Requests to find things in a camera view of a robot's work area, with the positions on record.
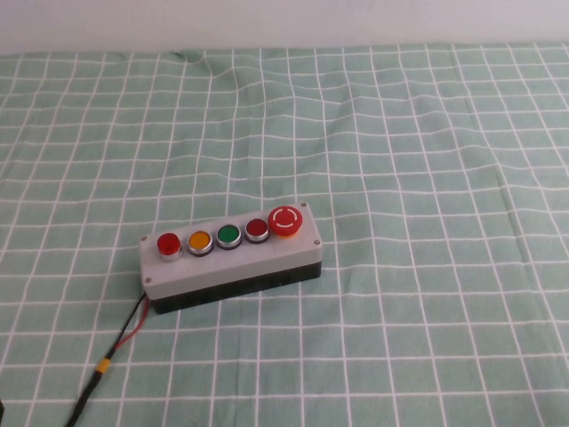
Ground red dome illuminated button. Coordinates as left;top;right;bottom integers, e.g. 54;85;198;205
156;232;184;263

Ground red mushroom emergency stop button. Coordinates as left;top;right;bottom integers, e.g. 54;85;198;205
267;205;305;240

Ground dark red round push button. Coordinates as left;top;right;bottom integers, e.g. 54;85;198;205
244;218;271;245

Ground grey black button control box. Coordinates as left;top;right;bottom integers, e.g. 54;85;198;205
139;202;324;316

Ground yellow round push button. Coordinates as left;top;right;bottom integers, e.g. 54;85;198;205
186;230;213;258

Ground green white checked tablecloth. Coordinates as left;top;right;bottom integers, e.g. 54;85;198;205
0;42;569;427

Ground thin red wire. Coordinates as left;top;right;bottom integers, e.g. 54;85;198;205
110;295;151;357

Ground thin black wire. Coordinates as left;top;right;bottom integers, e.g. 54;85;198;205
106;292;148;359

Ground black sleeved power cable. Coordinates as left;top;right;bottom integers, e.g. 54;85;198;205
64;368;101;427

